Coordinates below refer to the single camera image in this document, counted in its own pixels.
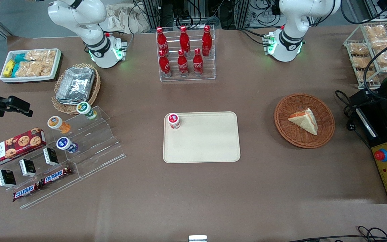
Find triangular white bread sandwich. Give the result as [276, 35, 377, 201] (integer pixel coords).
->
[288, 108, 318, 135]

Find light oval wicker basket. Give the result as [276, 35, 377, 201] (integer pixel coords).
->
[51, 63, 101, 115]

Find brown round wicker basket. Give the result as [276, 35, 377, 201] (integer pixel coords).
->
[274, 93, 335, 149]

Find beige plastic tray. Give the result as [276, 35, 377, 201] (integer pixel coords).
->
[163, 111, 241, 164]

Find black countertop appliance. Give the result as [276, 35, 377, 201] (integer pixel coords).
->
[348, 72, 387, 158]

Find yellow snack packet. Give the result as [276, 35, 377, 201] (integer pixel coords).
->
[2, 59, 15, 78]

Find clear rice cracker bag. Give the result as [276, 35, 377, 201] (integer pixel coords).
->
[16, 61, 53, 77]
[25, 49, 57, 63]

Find red Walkers cookie box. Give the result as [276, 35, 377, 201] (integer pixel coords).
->
[0, 127, 47, 169]

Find orange lid yogurt cup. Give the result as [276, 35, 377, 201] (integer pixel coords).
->
[47, 116, 71, 134]

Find white rectangular snack bin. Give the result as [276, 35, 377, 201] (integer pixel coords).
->
[0, 48, 62, 83]

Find small black snack box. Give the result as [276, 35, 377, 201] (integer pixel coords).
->
[0, 169, 17, 188]
[43, 147, 59, 166]
[19, 158, 37, 177]

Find blue lid yogurt cup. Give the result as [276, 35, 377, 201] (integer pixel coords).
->
[56, 137, 79, 154]

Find silver foil container stack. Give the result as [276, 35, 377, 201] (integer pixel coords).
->
[55, 67, 96, 103]

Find green lid yogurt cup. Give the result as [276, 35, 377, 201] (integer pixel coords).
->
[76, 102, 97, 120]

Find Snickers chocolate bar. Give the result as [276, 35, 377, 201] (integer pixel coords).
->
[12, 181, 43, 202]
[41, 166, 73, 186]

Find clear acrylic stepped stand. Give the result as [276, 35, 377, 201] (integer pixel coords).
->
[0, 106, 126, 210]

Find crumpled beige cloth bag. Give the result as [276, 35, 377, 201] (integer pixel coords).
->
[99, 3, 151, 34]

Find red Coca-Cola bottle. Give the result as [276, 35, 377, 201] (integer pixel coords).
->
[179, 25, 191, 56]
[158, 49, 172, 78]
[177, 49, 189, 77]
[156, 27, 170, 57]
[192, 48, 204, 76]
[202, 25, 212, 57]

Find red lid yogurt cup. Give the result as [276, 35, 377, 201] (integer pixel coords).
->
[168, 113, 181, 130]

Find clear acrylic bottle rack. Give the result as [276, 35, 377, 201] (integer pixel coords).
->
[156, 25, 216, 82]

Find black power cable with plug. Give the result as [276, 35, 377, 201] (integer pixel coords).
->
[335, 90, 371, 149]

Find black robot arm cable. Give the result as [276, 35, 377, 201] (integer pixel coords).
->
[363, 43, 387, 102]

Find white wire shelf rack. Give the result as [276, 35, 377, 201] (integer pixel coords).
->
[343, 18, 387, 90]

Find black floor cable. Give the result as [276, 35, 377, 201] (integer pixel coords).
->
[286, 226, 387, 242]

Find aluminium frame post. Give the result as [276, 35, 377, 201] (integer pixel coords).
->
[142, 0, 167, 30]

